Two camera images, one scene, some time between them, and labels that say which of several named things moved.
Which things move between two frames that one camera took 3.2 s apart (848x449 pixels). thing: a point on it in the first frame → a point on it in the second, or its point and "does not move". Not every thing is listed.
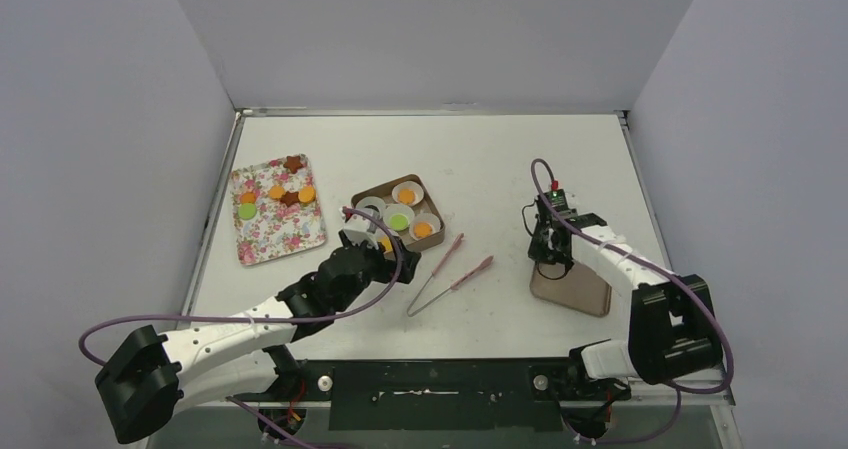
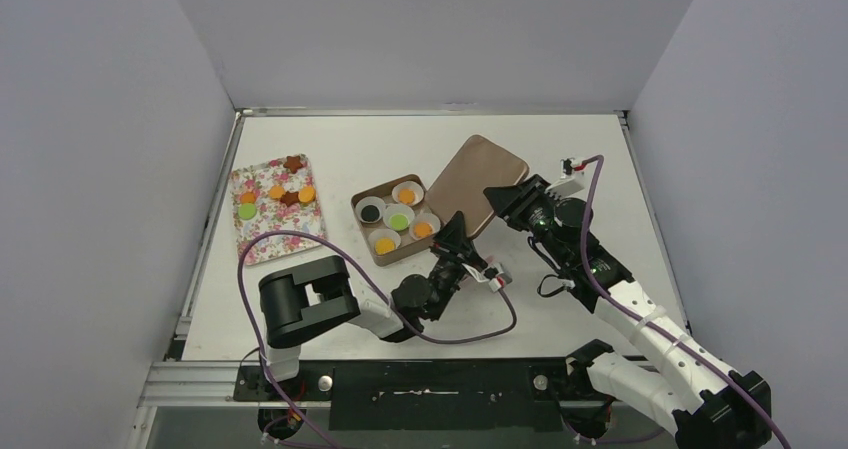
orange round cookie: x=306 y=194 does not move
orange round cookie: x=406 y=196 does not move
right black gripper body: x=550 y=242 → x=523 y=201
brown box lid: x=573 y=286 → x=478 y=165
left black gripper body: x=376 y=267 → x=452 y=256
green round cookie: x=398 y=222 does not move
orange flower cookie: x=422 y=229 does not move
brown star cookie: x=293 y=163 does not move
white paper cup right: x=424 y=225 does not move
